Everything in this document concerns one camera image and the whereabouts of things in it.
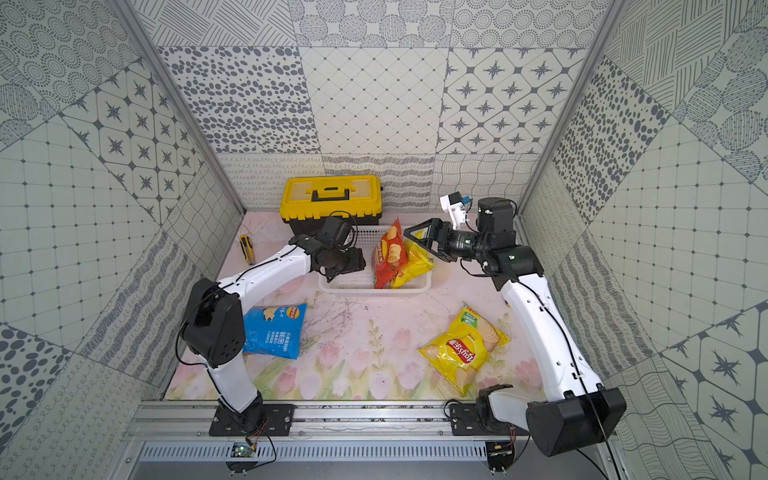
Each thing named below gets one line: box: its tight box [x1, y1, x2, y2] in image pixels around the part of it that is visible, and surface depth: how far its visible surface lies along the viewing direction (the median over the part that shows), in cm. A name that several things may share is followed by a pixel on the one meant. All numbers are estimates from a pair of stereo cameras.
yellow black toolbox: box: [279, 174, 383, 236], surface depth 106 cm
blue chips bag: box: [242, 303, 307, 360], surface depth 85 cm
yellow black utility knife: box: [239, 234, 255, 266], surface depth 109 cm
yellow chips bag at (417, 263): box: [390, 229, 435, 289], surface depth 90 cm
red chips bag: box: [371, 217, 408, 289], surface depth 91 cm
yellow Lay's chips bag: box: [418, 302, 511, 398], surface depth 82 cm
